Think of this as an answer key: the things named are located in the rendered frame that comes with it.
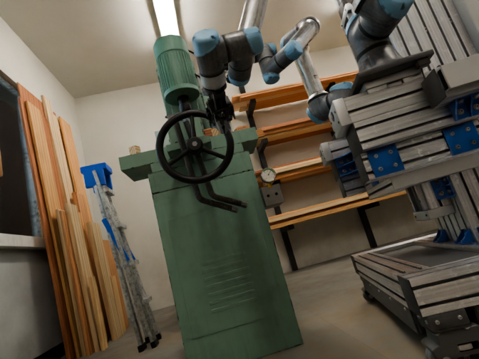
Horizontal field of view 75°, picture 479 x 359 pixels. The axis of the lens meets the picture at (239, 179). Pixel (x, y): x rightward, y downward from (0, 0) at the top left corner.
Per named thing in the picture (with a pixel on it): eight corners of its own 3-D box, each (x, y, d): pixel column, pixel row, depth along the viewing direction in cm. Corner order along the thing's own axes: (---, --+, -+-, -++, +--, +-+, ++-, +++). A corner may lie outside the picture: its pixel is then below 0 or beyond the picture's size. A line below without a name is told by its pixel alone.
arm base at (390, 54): (399, 81, 110) (389, 57, 112) (415, 58, 95) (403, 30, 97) (356, 95, 112) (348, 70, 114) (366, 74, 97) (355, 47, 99)
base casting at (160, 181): (150, 194, 128) (146, 174, 130) (171, 212, 184) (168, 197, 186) (254, 169, 134) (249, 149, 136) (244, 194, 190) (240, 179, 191)
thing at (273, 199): (266, 206, 126) (261, 187, 128) (262, 210, 138) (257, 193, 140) (286, 201, 127) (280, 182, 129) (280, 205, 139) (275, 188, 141)
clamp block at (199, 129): (169, 144, 124) (165, 123, 126) (174, 154, 137) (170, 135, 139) (205, 135, 126) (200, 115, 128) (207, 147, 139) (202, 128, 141)
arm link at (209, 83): (197, 68, 94) (222, 60, 95) (199, 82, 97) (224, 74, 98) (202, 80, 89) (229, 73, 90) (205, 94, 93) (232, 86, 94)
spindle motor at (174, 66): (162, 92, 148) (149, 36, 154) (168, 109, 165) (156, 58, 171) (198, 85, 150) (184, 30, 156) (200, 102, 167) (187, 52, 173)
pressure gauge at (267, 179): (264, 188, 125) (259, 169, 127) (263, 189, 129) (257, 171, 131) (279, 184, 126) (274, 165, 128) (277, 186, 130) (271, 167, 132)
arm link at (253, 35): (253, 43, 98) (219, 53, 96) (256, 18, 87) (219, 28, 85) (261, 65, 96) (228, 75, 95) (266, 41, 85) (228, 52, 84)
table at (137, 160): (112, 164, 121) (109, 149, 122) (133, 181, 150) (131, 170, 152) (261, 129, 128) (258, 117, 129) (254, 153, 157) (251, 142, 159)
